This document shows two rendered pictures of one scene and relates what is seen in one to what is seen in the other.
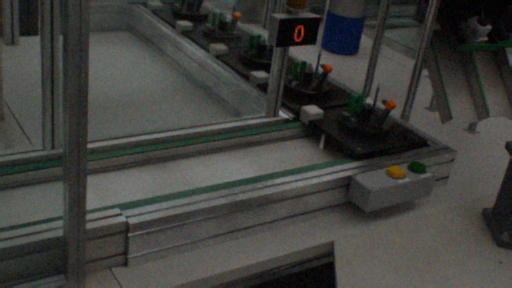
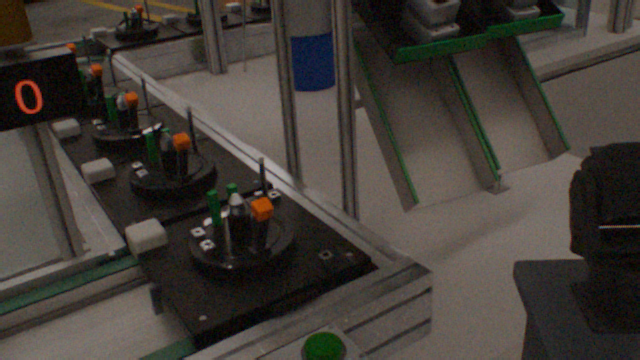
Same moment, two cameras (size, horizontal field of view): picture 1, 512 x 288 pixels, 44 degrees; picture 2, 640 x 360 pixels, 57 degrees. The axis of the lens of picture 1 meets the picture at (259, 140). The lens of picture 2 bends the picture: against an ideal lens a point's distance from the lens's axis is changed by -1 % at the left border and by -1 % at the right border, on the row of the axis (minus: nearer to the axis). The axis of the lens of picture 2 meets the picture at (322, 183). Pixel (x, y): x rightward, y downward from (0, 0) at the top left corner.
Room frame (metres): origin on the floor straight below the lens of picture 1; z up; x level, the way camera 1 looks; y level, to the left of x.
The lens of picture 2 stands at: (0.89, -0.43, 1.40)
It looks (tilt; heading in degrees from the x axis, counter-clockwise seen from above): 28 degrees down; 5
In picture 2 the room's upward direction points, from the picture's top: 4 degrees counter-clockwise
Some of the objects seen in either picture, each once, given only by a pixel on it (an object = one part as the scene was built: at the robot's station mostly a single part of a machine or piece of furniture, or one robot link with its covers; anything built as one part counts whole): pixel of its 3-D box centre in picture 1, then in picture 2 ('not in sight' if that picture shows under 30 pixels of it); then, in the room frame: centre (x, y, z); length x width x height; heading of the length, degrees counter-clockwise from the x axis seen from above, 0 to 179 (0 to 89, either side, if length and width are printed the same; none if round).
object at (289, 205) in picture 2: (362, 129); (244, 253); (1.53, -0.26, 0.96); 0.24 x 0.24 x 0.02; 37
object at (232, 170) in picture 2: (307, 75); (169, 155); (1.74, -0.11, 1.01); 0.24 x 0.24 x 0.13; 37
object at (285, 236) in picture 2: (363, 123); (242, 241); (1.53, -0.26, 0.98); 0.14 x 0.14 x 0.02
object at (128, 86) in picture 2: not in sight; (93, 84); (2.13, 0.18, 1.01); 0.24 x 0.24 x 0.13; 37
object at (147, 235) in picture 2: (311, 115); (147, 240); (1.55, -0.12, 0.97); 0.05 x 0.05 x 0.04; 37
